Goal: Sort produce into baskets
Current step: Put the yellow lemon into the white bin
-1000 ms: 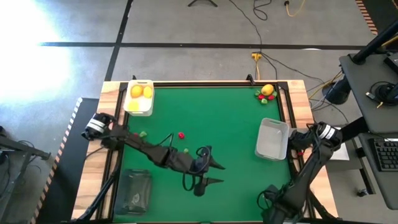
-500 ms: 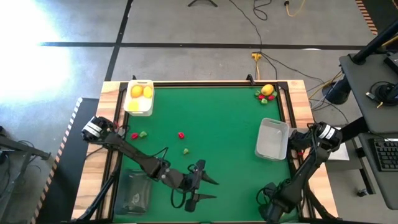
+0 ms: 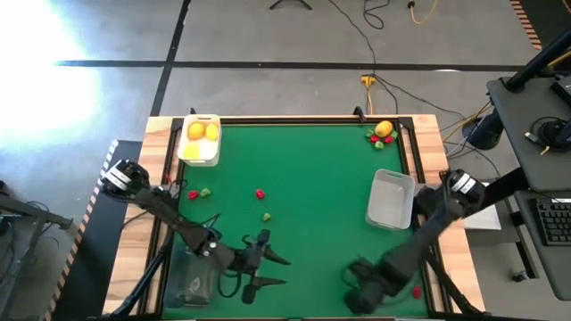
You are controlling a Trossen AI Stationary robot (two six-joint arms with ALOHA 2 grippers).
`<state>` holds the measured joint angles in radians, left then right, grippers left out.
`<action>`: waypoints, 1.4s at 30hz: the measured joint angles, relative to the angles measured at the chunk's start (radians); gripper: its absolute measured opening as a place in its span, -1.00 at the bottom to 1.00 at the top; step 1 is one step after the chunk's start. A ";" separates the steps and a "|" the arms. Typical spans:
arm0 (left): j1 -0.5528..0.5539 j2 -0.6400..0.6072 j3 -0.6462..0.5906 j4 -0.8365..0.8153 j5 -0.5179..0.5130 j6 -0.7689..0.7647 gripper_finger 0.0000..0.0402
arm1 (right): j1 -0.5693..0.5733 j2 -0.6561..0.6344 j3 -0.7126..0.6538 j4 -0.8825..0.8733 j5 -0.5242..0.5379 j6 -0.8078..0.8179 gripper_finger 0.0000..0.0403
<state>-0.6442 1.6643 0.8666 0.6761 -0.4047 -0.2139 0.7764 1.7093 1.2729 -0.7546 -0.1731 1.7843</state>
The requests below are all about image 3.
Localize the black tripod foot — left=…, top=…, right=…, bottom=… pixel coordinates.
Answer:
left=269, top=0, right=313, bottom=11

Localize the coiled black cable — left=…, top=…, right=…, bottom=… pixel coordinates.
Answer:
left=525, top=115, right=571, bottom=153

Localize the black keyboard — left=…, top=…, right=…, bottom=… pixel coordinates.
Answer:
left=529, top=197, right=571, bottom=247

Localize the yellow extension cord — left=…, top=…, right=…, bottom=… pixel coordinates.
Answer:
left=360, top=74, right=377, bottom=116

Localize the black diagonal frame strut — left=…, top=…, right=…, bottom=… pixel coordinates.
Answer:
left=417, top=243, right=490, bottom=318
left=108, top=243, right=175, bottom=318

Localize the black metal stand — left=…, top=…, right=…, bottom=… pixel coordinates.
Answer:
left=0, top=179, right=75, bottom=321

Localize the looped black floor cable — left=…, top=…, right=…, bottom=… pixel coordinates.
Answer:
left=361, top=0, right=392, bottom=31

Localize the yellow cable with plug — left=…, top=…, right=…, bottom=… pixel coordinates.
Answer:
left=406, top=0, right=441, bottom=26

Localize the black striped-edge floor mat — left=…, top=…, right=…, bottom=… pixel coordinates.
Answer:
left=44, top=138, right=144, bottom=321
left=509, top=0, right=571, bottom=51

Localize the green table mat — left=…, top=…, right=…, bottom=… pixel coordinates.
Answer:
left=162, top=123, right=429, bottom=318

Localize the dark transparent plastic basket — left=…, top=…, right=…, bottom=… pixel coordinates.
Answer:
left=163, top=240, right=216, bottom=309

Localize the white paper sheet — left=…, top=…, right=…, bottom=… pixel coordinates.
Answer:
left=463, top=202, right=504, bottom=232

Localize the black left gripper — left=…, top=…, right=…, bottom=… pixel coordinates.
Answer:
left=231, top=229, right=292, bottom=306

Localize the black desk support beam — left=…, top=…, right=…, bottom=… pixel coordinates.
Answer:
left=481, top=167, right=532, bottom=210

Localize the white plastic basket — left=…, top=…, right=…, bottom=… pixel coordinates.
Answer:
left=177, top=113, right=222, bottom=168

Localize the pale grey plastic basket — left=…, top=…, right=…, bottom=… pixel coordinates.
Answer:
left=365, top=168, right=417, bottom=232

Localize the black pole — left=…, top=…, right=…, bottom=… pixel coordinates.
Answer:
left=505, top=26, right=571, bottom=94

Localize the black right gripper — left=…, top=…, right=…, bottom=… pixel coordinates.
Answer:
left=343, top=257, right=390, bottom=316

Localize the dark grey desk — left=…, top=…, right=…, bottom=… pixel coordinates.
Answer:
left=485, top=74, right=571, bottom=302

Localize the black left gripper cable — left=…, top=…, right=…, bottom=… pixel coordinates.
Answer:
left=217, top=270, right=243, bottom=299

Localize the black round stand base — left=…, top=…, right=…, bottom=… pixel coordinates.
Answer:
left=461, top=108, right=506, bottom=152

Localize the long black floor cable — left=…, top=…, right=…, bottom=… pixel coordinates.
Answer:
left=327, top=0, right=378, bottom=78

